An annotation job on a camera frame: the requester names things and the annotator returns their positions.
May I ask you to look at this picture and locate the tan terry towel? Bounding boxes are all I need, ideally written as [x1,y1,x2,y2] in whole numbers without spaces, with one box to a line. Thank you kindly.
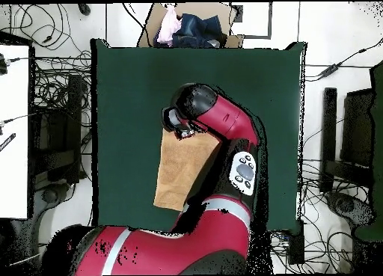
[153,127,224,212]

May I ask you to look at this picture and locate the black flat panel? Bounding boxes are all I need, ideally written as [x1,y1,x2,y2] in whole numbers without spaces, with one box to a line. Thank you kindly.
[340,88,376,169]

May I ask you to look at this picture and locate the dark green table cloth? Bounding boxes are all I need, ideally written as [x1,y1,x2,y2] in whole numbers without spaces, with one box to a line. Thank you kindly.
[91,37,307,233]

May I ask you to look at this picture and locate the blue jeans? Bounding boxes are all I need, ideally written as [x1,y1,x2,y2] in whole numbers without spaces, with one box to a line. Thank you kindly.
[153,13,228,49]

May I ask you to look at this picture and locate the pink garment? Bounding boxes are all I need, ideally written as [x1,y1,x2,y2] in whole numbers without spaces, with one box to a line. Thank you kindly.
[156,4,183,45]

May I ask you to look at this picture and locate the brown cardboard box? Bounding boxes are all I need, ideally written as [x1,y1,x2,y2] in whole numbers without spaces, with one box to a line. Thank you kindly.
[137,1,245,49]

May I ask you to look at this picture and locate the black equipment stand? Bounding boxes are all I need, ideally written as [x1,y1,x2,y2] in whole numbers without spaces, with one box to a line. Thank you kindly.
[31,73,84,185]

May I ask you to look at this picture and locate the black upright bar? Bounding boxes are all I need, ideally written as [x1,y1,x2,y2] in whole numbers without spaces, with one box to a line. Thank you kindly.
[319,87,338,194]

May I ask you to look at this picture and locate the grey chair base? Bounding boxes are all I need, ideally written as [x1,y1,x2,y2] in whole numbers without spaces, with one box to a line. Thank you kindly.
[29,182,76,229]

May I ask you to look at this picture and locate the black box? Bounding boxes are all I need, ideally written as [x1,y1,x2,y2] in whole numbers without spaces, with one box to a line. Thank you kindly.
[287,221,306,266]

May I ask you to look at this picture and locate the black chair base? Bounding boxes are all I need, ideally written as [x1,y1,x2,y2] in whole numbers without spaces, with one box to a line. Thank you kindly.
[325,191,376,229]

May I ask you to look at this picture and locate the white desk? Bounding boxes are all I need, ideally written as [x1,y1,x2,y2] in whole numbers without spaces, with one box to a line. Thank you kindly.
[0,43,31,220]

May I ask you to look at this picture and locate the black label strip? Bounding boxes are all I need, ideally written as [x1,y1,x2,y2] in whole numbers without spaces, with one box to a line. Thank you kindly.
[0,132,16,153]

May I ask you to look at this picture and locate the dark green draped cloth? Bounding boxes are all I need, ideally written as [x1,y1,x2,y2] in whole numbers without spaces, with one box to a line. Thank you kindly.
[354,59,383,242]

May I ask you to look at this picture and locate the black gadget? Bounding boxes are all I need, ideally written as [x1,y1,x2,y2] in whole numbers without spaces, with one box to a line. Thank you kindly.
[0,52,9,76]

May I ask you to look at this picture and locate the black cable with adapter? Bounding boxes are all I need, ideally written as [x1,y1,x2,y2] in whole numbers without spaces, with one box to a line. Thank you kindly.
[304,37,383,82]

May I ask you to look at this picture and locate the black cable tangle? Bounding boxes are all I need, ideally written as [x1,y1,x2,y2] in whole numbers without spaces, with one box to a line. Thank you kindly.
[0,3,92,60]

